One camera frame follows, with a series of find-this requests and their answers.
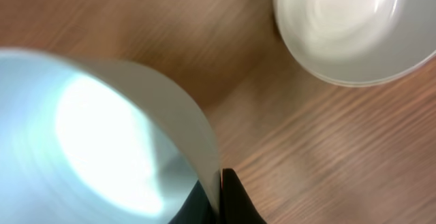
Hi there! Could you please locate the light blue small bowl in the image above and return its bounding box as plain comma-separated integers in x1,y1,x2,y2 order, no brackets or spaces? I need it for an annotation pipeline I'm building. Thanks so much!
1,48,221,224

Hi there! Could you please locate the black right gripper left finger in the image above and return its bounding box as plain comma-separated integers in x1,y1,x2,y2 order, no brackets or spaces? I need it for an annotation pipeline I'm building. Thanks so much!
169,181,217,224

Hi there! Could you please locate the grey small bowl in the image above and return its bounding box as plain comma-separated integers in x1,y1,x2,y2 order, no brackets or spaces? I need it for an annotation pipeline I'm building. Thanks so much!
273,0,435,86

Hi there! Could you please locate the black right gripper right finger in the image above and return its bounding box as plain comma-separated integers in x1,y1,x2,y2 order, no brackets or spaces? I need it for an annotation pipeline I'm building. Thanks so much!
220,168,266,224

